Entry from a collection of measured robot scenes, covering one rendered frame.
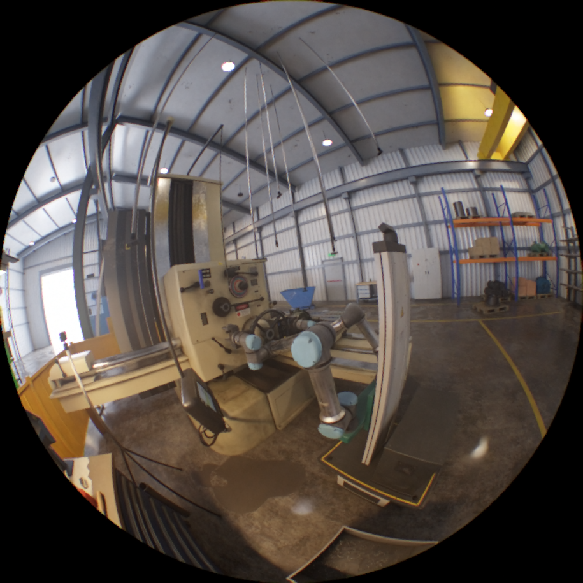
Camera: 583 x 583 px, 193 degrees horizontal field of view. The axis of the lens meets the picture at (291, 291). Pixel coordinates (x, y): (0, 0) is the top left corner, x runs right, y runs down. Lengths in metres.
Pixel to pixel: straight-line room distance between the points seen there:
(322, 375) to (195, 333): 0.87
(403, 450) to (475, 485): 1.25
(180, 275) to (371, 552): 2.09
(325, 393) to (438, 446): 0.70
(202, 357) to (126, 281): 1.03
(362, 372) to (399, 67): 8.01
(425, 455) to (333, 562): 0.85
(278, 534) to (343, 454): 0.89
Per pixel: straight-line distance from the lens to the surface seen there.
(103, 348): 3.79
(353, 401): 0.90
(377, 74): 7.45
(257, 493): 1.86
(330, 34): 6.88
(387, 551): 1.47
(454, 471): 2.05
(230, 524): 1.84
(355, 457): 1.56
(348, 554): 1.41
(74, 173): 11.99
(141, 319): 1.83
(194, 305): 1.21
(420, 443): 1.06
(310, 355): 0.59
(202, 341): 1.26
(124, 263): 1.86
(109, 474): 1.24
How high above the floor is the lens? 1.70
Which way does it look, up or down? 6 degrees down
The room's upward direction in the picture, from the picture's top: 8 degrees counter-clockwise
